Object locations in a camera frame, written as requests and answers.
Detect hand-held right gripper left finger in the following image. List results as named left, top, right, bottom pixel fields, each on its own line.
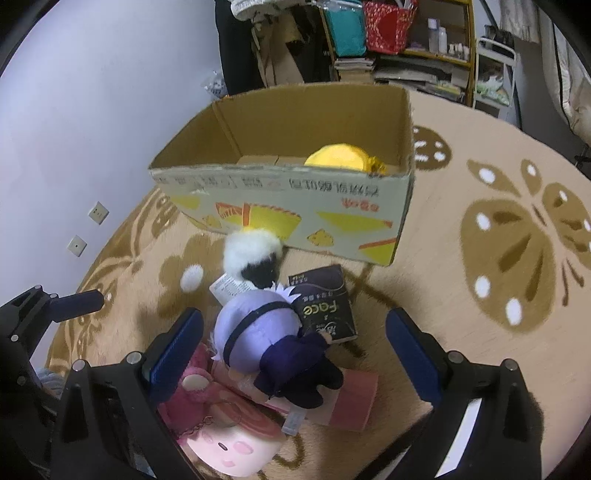
left=48, top=307, right=206, bottom=480

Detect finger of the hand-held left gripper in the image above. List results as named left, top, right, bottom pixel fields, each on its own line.
left=48, top=289, right=105, bottom=324

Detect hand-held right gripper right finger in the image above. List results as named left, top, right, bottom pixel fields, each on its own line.
left=364, top=307, right=543, bottom=480

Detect dark pink plush toy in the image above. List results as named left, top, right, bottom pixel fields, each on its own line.
left=157, top=342, right=245, bottom=444

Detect pink tissue pack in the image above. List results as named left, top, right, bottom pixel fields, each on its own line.
left=212, top=360, right=379, bottom=432

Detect purple-haired plush doll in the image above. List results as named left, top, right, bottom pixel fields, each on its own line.
left=210, top=281, right=345, bottom=409

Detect black tissue pack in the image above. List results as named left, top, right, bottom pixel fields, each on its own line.
left=288, top=265, right=358, bottom=344

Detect white and black fluffy plush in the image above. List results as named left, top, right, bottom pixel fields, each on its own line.
left=223, top=228, right=284, bottom=289

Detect printed cardboard box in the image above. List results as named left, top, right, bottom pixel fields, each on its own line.
left=148, top=83, right=416, bottom=268

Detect beige patterned rug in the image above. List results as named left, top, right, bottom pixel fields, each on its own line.
left=46, top=88, right=591, bottom=480

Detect yellow plush toy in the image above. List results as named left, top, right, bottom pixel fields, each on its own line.
left=304, top=143, right=393, bottom=175

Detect plastic bag of toys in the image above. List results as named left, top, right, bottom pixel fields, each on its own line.
left=203, top=69, right=229, bottom=100

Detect stack of books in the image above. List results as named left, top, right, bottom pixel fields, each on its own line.
left=332, top=55, right=467, bottom=102

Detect white trolley cart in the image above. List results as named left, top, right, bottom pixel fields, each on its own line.
left=473, top=37, right=518, bottom=112

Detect dark hanging clothes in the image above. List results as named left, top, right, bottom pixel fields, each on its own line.
left=215, top=0, right=333, bottom=95

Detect wooden shelf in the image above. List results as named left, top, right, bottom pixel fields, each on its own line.
left=318, top=0, right=476, bottom=109

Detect tan hanging garment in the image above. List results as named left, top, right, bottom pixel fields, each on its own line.
left=252, top=14, right=305, bottom=86

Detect red patterned bag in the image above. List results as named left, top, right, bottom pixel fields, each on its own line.
left=362, top=0, right=419, bottom=56

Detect white quilt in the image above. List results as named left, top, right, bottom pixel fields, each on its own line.
left=540, top=9, right=591, bottom=134

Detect teal bag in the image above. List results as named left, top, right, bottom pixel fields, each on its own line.
left=323, top=2, right=368, bottom=56

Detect white puffer jacket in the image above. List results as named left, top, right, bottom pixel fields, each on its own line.
left=231, top=0, right=287, bottom=21

